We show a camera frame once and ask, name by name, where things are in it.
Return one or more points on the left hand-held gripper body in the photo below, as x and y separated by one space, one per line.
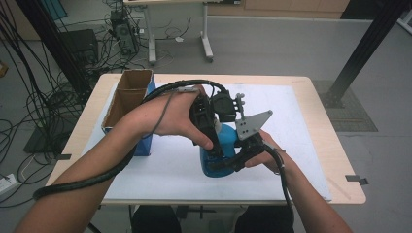
207 111

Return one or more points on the black equipment box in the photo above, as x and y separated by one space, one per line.
81 43

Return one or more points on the black metal frame post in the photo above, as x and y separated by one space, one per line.
51 45
366 51

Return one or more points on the white desk frame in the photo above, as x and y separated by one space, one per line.
207 39

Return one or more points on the black computer tower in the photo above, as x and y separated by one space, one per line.
124 32

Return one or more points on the person's legs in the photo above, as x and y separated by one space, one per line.
155 220

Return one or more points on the person's right hand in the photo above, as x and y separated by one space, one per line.
270 152

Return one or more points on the white table mat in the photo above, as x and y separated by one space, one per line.
291 145

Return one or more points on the blue plastic bottle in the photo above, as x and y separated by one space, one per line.
226 139

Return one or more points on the dark floor mat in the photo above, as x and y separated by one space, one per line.
353 110

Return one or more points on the black tape piece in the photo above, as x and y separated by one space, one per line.
356 179
63 157

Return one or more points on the white power strip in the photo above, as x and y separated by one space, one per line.
6 183

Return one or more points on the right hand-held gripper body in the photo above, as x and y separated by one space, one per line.
252 126

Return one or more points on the person's left hand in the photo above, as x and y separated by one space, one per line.
175 113

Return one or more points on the blue cardboard box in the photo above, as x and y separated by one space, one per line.
129 93

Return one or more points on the light wooden table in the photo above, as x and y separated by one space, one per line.
336 145

